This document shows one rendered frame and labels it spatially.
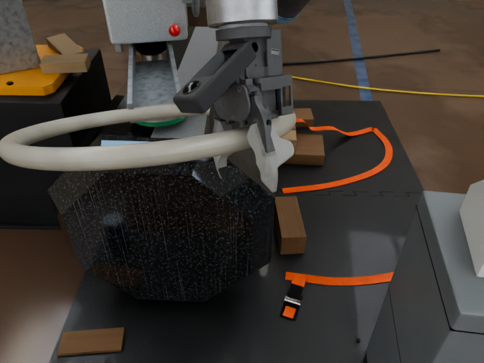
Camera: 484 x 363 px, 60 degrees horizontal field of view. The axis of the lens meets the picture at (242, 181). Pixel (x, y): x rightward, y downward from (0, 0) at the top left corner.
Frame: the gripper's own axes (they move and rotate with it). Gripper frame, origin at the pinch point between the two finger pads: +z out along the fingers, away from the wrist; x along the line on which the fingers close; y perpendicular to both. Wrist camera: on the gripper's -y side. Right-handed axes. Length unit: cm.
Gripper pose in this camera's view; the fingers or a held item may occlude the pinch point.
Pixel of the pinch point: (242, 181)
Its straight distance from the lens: 58.3
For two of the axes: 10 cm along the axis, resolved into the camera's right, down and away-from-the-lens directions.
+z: 0.7, 9.6, 2.8
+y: 7.6, -2.4, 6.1
